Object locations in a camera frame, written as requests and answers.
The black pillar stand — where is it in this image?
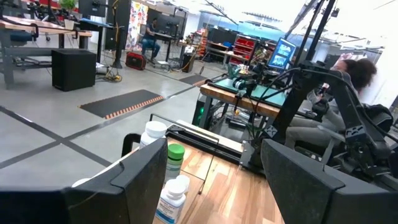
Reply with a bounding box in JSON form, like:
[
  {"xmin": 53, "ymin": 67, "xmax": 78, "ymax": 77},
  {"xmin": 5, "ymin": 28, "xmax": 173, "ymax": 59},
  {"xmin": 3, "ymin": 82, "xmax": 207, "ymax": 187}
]
[{"xmin": 104, "ymin": 0, "xmax": 132, "ymax": 69}]

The slim white bottle blue label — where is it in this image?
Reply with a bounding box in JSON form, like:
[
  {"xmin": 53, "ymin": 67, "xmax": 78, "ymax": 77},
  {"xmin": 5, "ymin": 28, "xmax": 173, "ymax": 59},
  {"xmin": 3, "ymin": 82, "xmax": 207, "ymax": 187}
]
[{"xmin": 154, "ymin": 179, "xmax": 187, "ymax": 224}]

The colourful printed white cloth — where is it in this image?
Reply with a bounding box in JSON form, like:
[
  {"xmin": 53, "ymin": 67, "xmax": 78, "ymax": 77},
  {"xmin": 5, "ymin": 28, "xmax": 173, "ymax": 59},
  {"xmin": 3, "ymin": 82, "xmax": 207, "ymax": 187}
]
[{"xmin": 125, "ymin": 1, "xmax": 150, "ymax": 52}]

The red and black bag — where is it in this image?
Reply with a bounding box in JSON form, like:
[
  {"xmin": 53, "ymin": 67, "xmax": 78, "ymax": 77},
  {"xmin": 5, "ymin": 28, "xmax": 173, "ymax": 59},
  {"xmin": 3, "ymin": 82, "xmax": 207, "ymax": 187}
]
[{"xmin": 124, "ymin": 51, "xmax": 147, "ymax": 72}]

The small black floor mat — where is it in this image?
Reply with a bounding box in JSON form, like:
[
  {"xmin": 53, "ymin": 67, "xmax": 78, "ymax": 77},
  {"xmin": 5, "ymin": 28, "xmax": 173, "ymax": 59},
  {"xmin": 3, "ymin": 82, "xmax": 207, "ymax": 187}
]
[{"xmin": 178, "ymin": 73, "xmax": 208, "ymax": 87}]

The black computer tower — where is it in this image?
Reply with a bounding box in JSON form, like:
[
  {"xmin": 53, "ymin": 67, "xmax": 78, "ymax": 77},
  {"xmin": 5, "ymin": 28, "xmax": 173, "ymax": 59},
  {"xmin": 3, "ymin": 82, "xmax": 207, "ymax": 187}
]
[{"xmin": 192, "ymin": 92, "xmax": 215, "ymax": 128}]

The black mat orange-striped edge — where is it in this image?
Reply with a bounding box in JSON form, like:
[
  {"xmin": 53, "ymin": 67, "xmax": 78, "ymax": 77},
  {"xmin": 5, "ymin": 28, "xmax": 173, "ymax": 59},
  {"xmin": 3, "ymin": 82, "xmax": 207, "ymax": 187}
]
[{"xmin": 78, "ymin": 89, "xmax": 165, "ymax": 121}]

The green-capped bottle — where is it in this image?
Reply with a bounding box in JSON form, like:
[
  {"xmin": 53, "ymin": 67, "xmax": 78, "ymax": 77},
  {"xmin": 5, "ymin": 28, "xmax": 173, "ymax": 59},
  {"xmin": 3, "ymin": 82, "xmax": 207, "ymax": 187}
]
[{"xmin": 164, "ymin": 143, "xmax": 186, "ymax": 184}]

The person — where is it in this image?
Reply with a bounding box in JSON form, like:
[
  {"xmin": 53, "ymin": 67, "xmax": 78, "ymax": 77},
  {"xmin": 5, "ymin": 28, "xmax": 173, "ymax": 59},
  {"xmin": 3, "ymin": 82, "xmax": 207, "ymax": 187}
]
[
  {"xmin": 285, "ymin": 58, "xmax": 379, "ymax": 149},
  {"xmin": 141, "ymin": 17, "xmax": 162, "ymax": 62}
]

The red bin rack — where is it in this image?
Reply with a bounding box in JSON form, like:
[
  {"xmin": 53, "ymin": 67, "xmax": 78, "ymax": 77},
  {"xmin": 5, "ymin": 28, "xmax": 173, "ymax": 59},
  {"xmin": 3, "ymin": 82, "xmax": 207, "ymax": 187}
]
[{"xmin": 230, "ymin": 33, "xmax": 259, "ymax": 65}]

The black chair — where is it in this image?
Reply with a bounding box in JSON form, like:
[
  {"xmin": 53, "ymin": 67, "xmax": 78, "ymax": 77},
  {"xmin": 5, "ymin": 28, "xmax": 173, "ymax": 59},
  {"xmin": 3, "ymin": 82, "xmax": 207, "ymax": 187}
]
[{"xmin": 360, "ymin": 103, "xmax": 395, "ymax": 133}]

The black aluminium rig frame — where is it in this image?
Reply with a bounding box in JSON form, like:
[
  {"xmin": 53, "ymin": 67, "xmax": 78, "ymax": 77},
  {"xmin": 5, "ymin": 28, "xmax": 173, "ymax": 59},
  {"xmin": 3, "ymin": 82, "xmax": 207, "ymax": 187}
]
[{"xmin": 166, "ymin": 123, "xmax": 248, "ymax": 164}]

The wooden-top table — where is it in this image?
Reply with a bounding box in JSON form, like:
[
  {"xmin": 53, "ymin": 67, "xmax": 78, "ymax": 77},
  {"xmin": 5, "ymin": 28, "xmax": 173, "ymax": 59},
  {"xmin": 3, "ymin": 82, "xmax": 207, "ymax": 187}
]
[{"xmin": 200, "ymin": 77, "xmax": 315, "ymax": 121}]

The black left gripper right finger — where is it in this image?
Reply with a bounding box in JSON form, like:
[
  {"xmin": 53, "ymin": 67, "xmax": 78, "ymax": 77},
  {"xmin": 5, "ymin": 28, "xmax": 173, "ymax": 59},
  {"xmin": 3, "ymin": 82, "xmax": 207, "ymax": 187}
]
[{"xmin": 261, "ymin": 138, "xmax": 398, "ymax": 224}]

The monitor with blue screen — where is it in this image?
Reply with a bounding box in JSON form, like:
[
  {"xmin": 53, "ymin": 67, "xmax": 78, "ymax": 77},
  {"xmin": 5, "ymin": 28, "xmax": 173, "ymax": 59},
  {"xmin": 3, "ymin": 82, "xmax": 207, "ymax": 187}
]
[{"xmin": 267, "ymin": 37, "xmax": 297, "ymax": 71}]

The black cube box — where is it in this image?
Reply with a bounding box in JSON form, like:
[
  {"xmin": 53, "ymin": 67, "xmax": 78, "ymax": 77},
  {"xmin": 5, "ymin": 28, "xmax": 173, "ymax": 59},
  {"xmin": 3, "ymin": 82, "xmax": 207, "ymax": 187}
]
[{"xmin": 51, "ymin": 49, "xmax": 98, "ymax": 92}]

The black desk monitor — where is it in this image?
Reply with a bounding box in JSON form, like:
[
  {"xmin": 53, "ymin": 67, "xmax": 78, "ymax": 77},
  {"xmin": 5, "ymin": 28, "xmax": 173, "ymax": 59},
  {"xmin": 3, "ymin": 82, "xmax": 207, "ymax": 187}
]
[{"xmin": 154, "ymin": 14, "xmax": 185, "ymax": 37}]

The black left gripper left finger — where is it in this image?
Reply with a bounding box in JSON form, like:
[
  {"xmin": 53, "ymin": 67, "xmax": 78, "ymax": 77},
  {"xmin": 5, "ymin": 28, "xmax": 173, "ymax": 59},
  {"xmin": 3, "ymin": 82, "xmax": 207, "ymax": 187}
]
[{"xmin": 63, "ymin": 138, "xmax": 169, "ymax": 224}]

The green table mat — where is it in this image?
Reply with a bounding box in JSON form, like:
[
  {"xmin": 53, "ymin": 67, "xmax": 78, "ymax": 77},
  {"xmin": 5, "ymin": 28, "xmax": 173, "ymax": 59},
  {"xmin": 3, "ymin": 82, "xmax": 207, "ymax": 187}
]
[{"xmin": 207, "ymin": 77, "xmax": 289, "ymax": 107}]

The wooden-top grey workbench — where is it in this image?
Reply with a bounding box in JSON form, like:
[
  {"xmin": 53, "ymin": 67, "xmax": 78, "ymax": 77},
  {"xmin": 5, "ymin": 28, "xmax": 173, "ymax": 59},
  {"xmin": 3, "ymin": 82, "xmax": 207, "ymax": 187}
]
[{"xmin": 0, "ymin": 15, "xmax": 93, "ymax": 90}]

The green plant white pot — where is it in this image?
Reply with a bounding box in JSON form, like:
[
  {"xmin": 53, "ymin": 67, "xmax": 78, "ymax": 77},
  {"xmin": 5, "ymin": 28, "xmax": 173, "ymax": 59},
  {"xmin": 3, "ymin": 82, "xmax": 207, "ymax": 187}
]
[{"xmin": 58, "ymin": 0, "xmax": 78, "ymax": 31}]

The large white bottle red label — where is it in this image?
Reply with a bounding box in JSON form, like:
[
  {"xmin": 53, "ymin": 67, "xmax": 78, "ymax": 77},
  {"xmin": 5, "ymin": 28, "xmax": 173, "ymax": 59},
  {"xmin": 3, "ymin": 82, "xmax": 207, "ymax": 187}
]
[{"xmin": 139, "ymin": 120, "xmax": 169, "ymax": 149}]

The black slanted metal pole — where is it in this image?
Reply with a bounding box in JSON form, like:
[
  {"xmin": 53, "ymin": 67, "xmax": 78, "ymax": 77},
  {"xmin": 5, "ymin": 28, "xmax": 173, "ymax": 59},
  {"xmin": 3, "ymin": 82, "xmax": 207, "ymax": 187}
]
[
  {"xmin": 294, "ymin": 0, "xmax": 338, "ymax": 68},
  {"xmin": 284, "ymin": 0, "xmax": 315, "ymax": 40}
]

